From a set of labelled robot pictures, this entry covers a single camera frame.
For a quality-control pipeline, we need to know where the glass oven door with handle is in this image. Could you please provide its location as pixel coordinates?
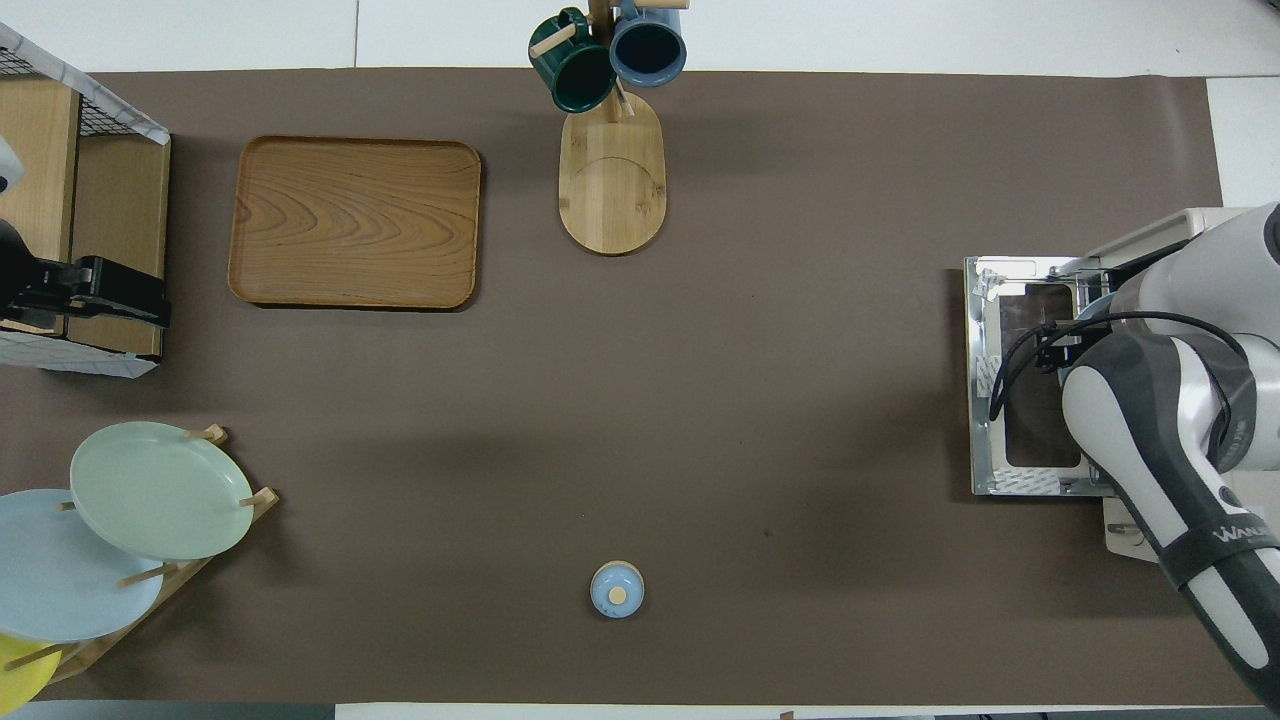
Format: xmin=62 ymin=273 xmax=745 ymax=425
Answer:
xmin=964 ymin=256 xmax=1113 ymax=497

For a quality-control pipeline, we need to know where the wooden plate rack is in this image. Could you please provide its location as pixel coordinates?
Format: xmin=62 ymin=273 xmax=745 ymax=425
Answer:
xmin=30 ymin=424 xmax=281 ymax=686

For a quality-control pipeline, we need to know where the large light blue plate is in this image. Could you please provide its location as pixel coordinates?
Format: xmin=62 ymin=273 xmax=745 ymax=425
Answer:
xmin=0 ymin=488 xmax=166 ymax=644

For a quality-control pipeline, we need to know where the blue mug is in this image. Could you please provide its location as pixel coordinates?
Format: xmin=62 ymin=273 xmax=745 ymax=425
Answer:
xmin=608 ymin=0 xmax=688 ymax=88

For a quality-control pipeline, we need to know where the brown table mat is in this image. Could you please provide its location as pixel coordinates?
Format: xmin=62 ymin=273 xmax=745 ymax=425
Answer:
xmin=0 ymin=68 xmax=1226 ymax=706

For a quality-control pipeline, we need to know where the wooden tray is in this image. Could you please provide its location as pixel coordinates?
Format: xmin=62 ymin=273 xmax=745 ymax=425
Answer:
xmin=228 ymin=136 xmax=482 ymax=310

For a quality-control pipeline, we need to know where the wooden mug tree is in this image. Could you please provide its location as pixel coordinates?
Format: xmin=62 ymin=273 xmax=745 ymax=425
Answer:
xmin=530 ymin=0 xmax=691 ymax=256

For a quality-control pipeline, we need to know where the pale green plate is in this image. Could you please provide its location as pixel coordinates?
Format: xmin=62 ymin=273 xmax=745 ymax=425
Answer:
xmin=70 ymin=421 xmax=255 ymax=561

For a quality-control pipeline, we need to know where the yellow plate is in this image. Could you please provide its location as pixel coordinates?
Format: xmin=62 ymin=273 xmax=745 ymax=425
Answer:
xmin=0 ymin=632 xmax=63 ymax=706

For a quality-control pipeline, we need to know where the black wire basket shelf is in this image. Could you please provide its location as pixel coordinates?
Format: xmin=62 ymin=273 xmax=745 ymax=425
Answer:
xmin=0 ymin=75 xmax=171 ymax=359

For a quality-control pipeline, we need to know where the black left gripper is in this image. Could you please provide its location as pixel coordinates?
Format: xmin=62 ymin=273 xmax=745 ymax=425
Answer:
xmin=0 ymin=218 xmax=172 ymax=330

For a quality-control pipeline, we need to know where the dark green mug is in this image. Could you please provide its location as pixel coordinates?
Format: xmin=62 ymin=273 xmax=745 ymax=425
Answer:
xmin=528 ymin=8 xmax=618 ymax=114

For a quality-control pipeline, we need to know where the black wire basket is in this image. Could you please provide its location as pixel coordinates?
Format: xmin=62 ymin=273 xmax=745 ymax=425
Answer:
xmin=0 ymin=22 xmax=171 ymax=379

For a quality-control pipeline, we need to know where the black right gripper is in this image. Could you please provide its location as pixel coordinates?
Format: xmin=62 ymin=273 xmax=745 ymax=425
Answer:
xmin=1035 ymin=322 xmax=1101 ymax=376

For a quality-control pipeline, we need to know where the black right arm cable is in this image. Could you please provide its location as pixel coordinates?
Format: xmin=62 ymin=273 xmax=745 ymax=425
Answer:
xmin=988 ymin=310 xmax=1251 ymax=421

